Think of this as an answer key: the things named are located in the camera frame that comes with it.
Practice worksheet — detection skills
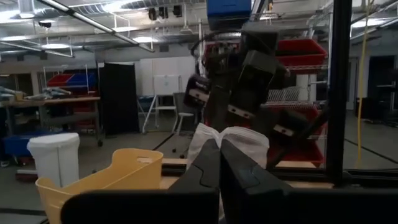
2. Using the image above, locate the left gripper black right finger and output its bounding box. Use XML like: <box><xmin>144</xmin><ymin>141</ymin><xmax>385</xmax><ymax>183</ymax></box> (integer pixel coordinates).
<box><xmin>220</xmin><ymin>139</ymin><xmax>398</xmax><ymax>224</ymax></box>

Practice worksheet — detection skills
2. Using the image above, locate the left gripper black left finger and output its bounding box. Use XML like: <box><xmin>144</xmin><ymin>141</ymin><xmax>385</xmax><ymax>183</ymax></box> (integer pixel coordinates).
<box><xmin>60</xmin><ymin>138</ymin><xmax>221</xmax><ymax>224</ymax></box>

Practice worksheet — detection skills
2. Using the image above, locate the yellow plastic bin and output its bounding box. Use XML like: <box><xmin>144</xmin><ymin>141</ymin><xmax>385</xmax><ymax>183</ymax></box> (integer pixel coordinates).
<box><xmin>35</xmin><ymin>147</ymin><xmax>164</xmax><ymax>224</ymax></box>

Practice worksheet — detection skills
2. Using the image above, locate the clear plastic bag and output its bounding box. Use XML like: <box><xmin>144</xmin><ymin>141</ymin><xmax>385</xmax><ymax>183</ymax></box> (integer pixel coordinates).
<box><xmin>185</xmin><ymin>122</ymin><xmax>271</xmax><ymax>171</ymax></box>

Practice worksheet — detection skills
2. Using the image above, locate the large red storage bin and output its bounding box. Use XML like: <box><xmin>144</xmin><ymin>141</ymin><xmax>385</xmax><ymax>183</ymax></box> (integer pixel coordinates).
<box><xmin>275</xmin><ymin>38</ymin><xmax>328</xmax><ymax>67</ymax></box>

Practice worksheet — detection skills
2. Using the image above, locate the large blue storage bin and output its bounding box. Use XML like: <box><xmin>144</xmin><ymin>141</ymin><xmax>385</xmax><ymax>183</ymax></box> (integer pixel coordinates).
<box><xmin>206</xmin><ymin>0</ymin><xmax>252</xmax><ymax>31</ymax></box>

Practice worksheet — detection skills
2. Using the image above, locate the grey stool chair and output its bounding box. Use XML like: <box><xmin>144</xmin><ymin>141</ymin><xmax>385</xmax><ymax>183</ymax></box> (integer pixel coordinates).
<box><xmin>172</xmin><ymin>91</ymin><xmax>196</xmax><ymax>135</ymax></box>

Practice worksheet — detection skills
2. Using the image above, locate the white easel board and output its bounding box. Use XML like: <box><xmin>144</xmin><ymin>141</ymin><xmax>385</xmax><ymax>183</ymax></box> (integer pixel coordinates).
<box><xmin>141</xmin><ymin>73</ymin><xmax>183</xmax><ymax>134</ymax></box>

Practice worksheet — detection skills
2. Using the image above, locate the white trash can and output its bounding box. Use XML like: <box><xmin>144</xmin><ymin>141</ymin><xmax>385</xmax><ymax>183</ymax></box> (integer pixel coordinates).
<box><xmin>26</xmin><ymin>132</ymin><xmax>81</xmax><ymax>188</ymax></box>

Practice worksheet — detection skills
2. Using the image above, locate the black partition panel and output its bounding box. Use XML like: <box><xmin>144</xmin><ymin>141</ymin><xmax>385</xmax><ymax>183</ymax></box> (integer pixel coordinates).
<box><xmin>98</xmin><ymin>62</ymin><xmax>141</xmax><ymax>136</ymax></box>

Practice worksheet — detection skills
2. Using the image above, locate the wooden workbench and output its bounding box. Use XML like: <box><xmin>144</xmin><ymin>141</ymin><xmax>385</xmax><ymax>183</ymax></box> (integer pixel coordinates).
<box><xmin>0</xmin><ymin>95</ymin><xmax>104</xmax><ymax>147</ymax></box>

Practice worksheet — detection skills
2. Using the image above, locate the blue plastic tote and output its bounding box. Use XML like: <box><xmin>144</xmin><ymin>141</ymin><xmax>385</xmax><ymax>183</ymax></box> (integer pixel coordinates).
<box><xmin>2</xmin><ymin>129</ymin><xmax>63</xmax><ymax>158</ymax></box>

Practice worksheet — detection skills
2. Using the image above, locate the small blue storage bin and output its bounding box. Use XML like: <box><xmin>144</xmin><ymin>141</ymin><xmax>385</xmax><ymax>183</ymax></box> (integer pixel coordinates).
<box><xmin>67</xmin><ymin>73</ymin><xmax>96</xmax><ymax>88</ymax></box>

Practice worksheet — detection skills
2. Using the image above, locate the small red storage bin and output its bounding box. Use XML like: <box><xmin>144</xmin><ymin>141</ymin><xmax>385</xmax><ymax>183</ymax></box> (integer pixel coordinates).
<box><xmin>47</xmin><ymin>73</ymin><xmax>75</xmax><ymax>88</ymax></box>

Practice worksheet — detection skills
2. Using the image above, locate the overhead led light bar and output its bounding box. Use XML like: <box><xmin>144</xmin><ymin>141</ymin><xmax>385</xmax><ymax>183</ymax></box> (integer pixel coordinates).
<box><xmin>36</xmin><ymin>0</ymin><xmax>155</xmax><ymax>53</ymax></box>

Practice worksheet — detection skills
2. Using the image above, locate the black aluminium table frame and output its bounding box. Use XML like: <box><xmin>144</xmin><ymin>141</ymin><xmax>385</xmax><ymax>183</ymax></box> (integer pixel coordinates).
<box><xmin>157</xmin><ymin>0</ymin><xmax>398</xmax><ymax>189</ymax></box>

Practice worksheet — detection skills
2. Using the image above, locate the yellow hanging cable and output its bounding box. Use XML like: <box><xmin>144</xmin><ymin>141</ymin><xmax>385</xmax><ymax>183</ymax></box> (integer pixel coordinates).
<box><xmin>356</xmin><ymin>0</ymin><xmax>376</xmax><ymax>169</ymax></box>

